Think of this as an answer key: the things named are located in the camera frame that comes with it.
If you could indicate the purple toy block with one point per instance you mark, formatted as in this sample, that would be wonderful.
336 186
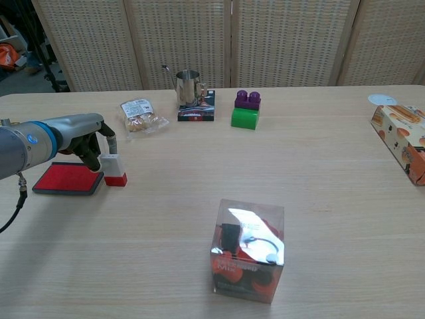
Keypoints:
247 99

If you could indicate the clear bag of pastries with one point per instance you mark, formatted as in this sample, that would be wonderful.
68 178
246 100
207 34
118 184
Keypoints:
139 116

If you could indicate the steel long-spout pitcher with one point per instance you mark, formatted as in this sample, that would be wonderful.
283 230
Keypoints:
186 89

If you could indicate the wooden folding screen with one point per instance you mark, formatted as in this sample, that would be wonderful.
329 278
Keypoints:
265 43

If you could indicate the green toy block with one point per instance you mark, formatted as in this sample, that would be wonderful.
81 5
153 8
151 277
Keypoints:
245 119

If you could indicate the white round table cap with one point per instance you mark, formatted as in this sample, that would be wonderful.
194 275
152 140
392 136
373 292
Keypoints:
382 99

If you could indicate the orange biscuit box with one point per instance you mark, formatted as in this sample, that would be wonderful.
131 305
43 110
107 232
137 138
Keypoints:
398 136

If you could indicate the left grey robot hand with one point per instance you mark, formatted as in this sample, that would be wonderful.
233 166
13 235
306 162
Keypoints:
79 128

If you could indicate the dark printed card box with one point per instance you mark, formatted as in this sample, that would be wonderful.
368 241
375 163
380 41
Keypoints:
199 114

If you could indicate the clear plastic earphone box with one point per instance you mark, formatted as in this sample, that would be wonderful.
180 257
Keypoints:
247 256

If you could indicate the black tripod stand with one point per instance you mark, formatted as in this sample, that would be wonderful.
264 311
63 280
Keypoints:
46 63

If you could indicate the red ink pad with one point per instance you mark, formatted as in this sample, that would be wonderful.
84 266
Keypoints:
66 179

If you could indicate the orange bag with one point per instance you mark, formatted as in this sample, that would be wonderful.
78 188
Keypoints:
6 56

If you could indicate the white red stamp block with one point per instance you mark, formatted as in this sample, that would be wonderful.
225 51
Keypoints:
114 169

